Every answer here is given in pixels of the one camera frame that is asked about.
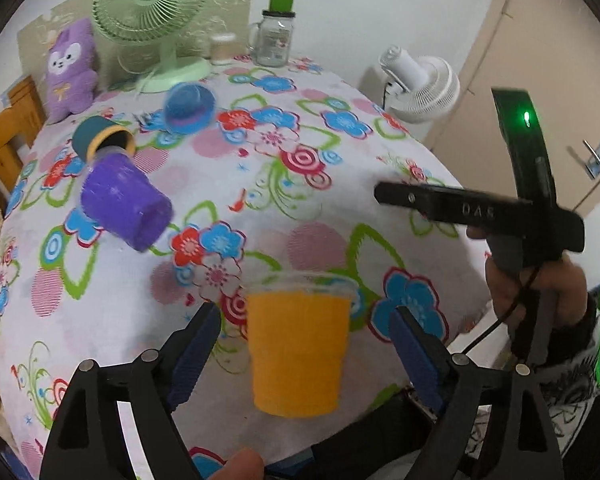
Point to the person's right forearm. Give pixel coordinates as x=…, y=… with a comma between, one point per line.
x=580, y=340

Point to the green desk fan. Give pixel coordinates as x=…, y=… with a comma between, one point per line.
x=145, y=5

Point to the blue plastic cup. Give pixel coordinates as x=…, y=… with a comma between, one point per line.
x=187, y=107

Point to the black white patterned garment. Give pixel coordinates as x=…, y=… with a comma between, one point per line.
x=572, y=400

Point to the teal cup with yellow inside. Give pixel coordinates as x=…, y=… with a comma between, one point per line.
x=92, y=132

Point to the wooden chair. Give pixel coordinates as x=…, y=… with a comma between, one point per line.
x=17, y=120

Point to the purple plush toy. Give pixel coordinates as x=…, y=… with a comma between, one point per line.
x=70, y=75

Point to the glass jar mug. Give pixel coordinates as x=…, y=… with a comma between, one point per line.
x=272, y=40

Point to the person's dark trouser leg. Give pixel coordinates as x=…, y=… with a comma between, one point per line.
x=370, y=445

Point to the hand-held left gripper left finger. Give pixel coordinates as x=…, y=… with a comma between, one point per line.
x=192, y=360

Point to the white fan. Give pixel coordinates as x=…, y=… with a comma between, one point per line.
x=420, y=85

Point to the floral tablecloth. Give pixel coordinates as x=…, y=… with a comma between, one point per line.
x=280, y=160

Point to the person's left hand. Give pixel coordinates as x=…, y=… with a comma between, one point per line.
x=235, y=465

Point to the person's right hand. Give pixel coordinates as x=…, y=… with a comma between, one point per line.
x=572, y=295

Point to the small beige glass jar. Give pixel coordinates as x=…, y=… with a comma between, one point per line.
x=222, y=50

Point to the beige door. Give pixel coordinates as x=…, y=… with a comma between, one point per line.
x=545, y=35

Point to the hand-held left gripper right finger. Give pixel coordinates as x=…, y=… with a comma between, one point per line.
x=415, y=355

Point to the yellow plastic cup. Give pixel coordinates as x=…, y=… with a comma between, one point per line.
x=295, y=350

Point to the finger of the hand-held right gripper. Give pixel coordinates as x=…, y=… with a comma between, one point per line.
x=405, y=197

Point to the purple plastic cup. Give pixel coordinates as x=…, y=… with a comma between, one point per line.
x=125, y=205

